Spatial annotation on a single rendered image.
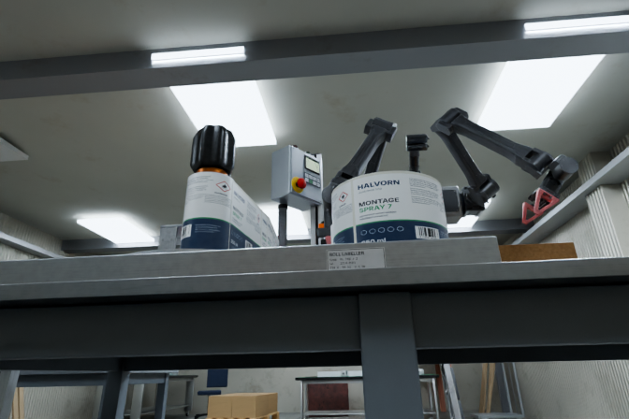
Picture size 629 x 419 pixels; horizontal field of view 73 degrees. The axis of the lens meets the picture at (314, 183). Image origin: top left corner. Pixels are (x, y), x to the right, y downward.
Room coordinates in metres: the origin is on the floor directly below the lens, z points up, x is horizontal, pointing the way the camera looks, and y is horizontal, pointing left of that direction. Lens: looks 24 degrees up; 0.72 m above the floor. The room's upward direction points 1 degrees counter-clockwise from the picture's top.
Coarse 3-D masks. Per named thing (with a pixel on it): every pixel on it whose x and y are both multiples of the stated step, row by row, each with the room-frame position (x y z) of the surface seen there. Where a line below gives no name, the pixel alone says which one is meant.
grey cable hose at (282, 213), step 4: (280, 204) 1.43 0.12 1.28; (284, 204) 1.43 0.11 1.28; (280, 208) 1.43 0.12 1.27; (284, 208) 1.43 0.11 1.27; (280, 212) 1.43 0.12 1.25; (284, 212) 1.43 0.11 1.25; (280, 216) 1.43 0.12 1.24; (284, 216) 1.43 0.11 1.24; (280, 220) 1.43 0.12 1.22; (284, 220) 1.43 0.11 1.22; (280, 224) 1.43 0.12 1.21; (284, 224) 1.43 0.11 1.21; (280, 228) 1.43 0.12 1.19; (284, 228) 1.43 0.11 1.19; (280, 232) 1.43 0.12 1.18; (284, 232) 1.43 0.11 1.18; (280, 236) 1.43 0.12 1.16; (284, 236) 1.43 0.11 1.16; (280, 240) 1.43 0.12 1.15; (284, 240) 1.43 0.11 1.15; (280, 244) 1.43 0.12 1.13; (284, 244) 1.43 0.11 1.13
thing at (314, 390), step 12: (312, 384) 8.78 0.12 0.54; (324, 384) 8.80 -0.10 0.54; (336, 384) 8.82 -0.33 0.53; (312, 396) 8.78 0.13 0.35; (324, 396) 8.80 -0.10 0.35; (336, 396) 8.82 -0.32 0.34; (312, 408) 8.77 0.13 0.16; (324, 408) 8.80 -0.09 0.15; (336, 408) 8.82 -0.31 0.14; (348, 408) 8.84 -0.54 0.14
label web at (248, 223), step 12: (240, 192) 0.78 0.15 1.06; (240, 204) 0.78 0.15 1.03; (252, 204) 0.84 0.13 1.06; (240, 216) 0.78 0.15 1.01; (252, 216) 0.85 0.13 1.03; (264, 216) 0.92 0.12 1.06; (240, 228) 0.78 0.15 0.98; (252, 228) 0.85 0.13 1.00; (264, 228) 0.92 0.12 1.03; (228, 240) 0.74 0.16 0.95; (240, 240) 0.79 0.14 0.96; (252, 240) 0.85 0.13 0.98; (264, 240) 0.93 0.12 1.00
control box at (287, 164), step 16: (272, 160) 1.38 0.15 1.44; (288, 160) 1.33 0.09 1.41; (272, 176) 1.38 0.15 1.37; (288, 176) 1.33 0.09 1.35; (320, 176) 1.45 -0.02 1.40; (272, 192) 1.38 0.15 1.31; (288, 192) 1.33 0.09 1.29; (304, 192) 1.38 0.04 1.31; (320, 192) 1.44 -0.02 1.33; (304, 208) 1.47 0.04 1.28
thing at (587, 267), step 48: (0, 288) 0.51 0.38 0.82; (48, 288) 0.51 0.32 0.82; (96, 288) 0.50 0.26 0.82; (144, 288) 0.50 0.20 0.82; (192, 288) 0.49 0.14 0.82; (240, 288) 0.48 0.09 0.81; (288, 288) 0.48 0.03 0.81; (336, 288) 0.48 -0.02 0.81; (384, 288) 0.49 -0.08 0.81; (432, 288) 0.49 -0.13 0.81; (480, 288) 0.50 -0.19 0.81
